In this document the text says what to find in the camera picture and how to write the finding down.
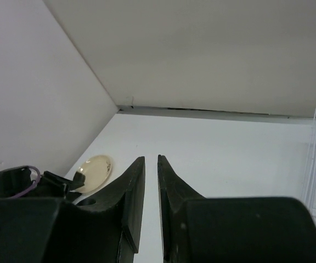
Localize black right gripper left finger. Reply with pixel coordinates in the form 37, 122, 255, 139
77, 156, 145, 262

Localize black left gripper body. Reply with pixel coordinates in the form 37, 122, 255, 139
0, 166, 85, 200

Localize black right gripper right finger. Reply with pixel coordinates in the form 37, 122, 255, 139
157, 155, 207, 262

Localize pale cream glossy plate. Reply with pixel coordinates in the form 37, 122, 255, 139
75, 155, 113, 194

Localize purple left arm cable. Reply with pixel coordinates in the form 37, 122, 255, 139
9, 165, 42, 198

